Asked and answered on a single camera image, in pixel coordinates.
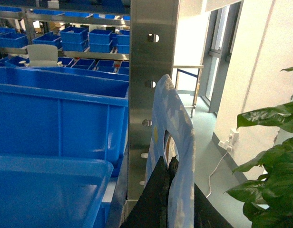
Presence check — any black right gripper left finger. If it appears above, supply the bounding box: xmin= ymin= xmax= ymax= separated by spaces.
xmin=121 ymin=157 xmax=169 ymax=228

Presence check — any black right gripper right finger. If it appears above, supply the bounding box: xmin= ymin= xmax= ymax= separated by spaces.
xmin=168 ymin=155 xmax=234 ymax=228

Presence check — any flower gift bag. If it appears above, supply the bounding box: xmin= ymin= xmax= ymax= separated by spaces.
xmin=145 ymin=75 xmax=195 ymax=228

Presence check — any green potted plant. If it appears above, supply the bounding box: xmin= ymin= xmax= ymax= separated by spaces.
xmin=225 ymin=66 xmax=293 ymax=228

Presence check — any blue plastic tray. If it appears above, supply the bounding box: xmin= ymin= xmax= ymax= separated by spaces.
xmin=0 ymin=154 xmax=113 ymax=228

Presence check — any large blue plastic crate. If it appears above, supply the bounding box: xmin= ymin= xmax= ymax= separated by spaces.
xmin=0 ymin=67 xmax=129 ymax=177

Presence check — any grey office chair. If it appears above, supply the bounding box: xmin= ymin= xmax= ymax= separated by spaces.
xmin=27 ymin=44 xmax=63 ymax=67

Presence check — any white power cable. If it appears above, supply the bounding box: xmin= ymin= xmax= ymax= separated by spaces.
xmin=205 ymin=149 xmax=229 ymax=198

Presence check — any white wall power socket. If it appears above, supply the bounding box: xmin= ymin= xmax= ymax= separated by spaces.
xmin=218 ymin=129 xmax=239 ymax=152

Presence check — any stainless steel rack frame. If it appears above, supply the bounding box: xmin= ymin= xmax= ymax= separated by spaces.
xmin=122 ymin=0 xmax=180 ymax=228

